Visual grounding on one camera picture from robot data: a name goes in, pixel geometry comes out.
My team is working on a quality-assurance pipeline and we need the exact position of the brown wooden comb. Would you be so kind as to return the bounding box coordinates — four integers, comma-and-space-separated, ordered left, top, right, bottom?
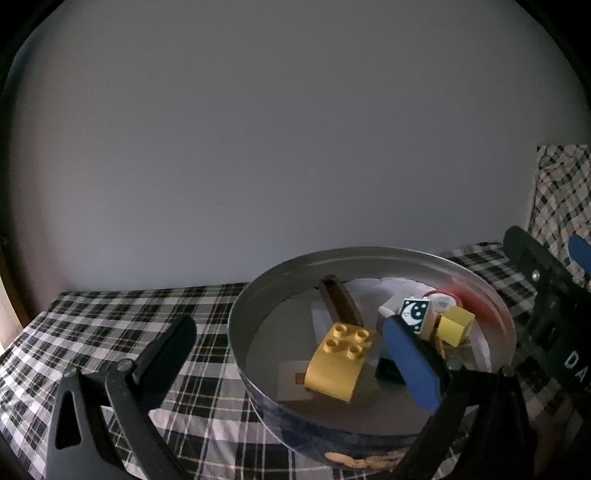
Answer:
320, 275, 365, 329

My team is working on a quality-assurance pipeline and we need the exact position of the black white checkered tablecloth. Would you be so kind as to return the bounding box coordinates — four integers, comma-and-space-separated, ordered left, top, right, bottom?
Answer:
0, 240, 591, 480

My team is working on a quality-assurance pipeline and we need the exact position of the yellow cube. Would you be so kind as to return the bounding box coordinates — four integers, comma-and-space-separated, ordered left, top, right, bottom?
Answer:
436, 307, 476, 348

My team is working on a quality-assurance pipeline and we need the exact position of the white moon print cube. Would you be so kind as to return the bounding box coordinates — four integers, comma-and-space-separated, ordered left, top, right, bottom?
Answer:
399, 298, 437, 340

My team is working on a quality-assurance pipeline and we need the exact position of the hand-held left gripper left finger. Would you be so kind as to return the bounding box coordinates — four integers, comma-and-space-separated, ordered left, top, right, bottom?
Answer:
46, 315, 197, 480

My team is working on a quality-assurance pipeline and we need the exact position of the round metal tin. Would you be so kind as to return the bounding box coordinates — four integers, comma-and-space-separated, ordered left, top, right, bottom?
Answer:
227, 247, 517, 472

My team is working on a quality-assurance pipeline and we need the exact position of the white rectangular block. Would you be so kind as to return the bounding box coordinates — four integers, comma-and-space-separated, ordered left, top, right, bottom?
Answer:
379, 295, 407, 319

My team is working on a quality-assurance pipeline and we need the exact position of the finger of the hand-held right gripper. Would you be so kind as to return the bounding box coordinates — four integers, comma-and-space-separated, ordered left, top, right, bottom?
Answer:
503, 226, 561, 289
569, 235, 591, 282

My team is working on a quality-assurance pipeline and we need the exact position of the white card with red mark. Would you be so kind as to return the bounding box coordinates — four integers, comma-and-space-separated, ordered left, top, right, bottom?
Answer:
277, 360, 324, 402

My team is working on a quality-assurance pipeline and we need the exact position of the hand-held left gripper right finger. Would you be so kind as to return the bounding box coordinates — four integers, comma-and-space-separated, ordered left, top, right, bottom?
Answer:
383, 315, 539, 480

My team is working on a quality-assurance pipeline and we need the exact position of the red tape roll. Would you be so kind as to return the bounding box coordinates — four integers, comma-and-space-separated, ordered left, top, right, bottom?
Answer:
422, 285, 467, 311

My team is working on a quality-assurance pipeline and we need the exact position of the yellow arched toy brick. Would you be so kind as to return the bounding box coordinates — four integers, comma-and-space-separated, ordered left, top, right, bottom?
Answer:
305, 323, 376, 401

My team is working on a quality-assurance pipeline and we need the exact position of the blue bear print brick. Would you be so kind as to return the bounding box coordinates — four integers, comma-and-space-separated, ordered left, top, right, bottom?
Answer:
375, 355, 404, 384

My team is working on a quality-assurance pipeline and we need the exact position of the checkered pillow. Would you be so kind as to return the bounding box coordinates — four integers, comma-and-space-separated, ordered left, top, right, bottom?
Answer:
526, 144, 591, 287

